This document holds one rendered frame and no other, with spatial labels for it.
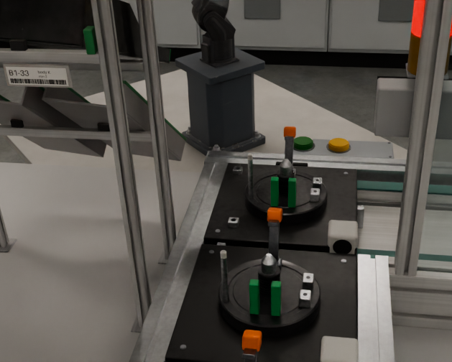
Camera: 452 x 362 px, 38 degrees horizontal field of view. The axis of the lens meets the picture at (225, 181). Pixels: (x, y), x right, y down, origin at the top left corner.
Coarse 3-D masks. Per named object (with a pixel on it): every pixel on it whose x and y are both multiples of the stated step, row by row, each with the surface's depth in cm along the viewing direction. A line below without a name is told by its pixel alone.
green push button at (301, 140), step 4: (300, 136) 133; (304, 136) 133; (296, 140) 131; (300, 140) 131; (304, 140) 131; (308, 140) 131; (312, 140) 132; (296, 144) 130; (300, 144) 130; (304, 144) 130; (308, 144) 130; (312, 144) 130; (296, 148) 130; (300, 148) 130; (304, 148) 130; (308, 148) 130
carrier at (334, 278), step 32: (224, 256) 85; (256, 256) 101; (288, 256) 100; (320, 256) 100; (352, 256) 100; (192, 288) 95; (224, 288) 88; (256, 288) 85; (288, 288) 91; (320, 288) 94; (352, 288) 94; (192, 320) 90; (224, 320) 89; (256, 320) 86; (288, 320) 86; (320, 320) 88; (352, 320) 88; (192, 352) 85; (224, 352) 84; (288, 352) 84; (320, 352) 82; (352, 352) 81
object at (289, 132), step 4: (284, 128) 114; (288, 128) 114; (292, 128) 114; (284, 132) 114; (288, 132) 114; (292, 132) 114; (284, 136) 114; (288, 136) 113; (292, 136) 113; (288, 140) 113; (292, 140) 115; (288, 144) 115; (292, 144) 115; (288, 148) 115; (292, 148) 115; (288, 152) 115; (292, 152) 115; (288, 156) 115; (292, 156) 115; (292, 160) 116; (292, 164) 116; (292, 168) 116
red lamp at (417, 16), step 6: (420, 0) 79; (414, 6) 81; (420, 6) 80; (414, 12) 81; (420, 12) 80; (414, 18) 81; (420, 18) 80; (414, 24) 82; (420, 24) 81; (414, 30) 82; (420, 30) 81
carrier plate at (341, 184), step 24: (264, 168) 123; (312, 168) 122; (336, 168) 122; (240, 192) 116; (336, 192) 115; (216, 216) 110; (240, 216) 110; (336, 216) 109; (216, 240) 105; (240, 240) 105; (264, 240) 104; (288, 240) 104; (312, 240) 104
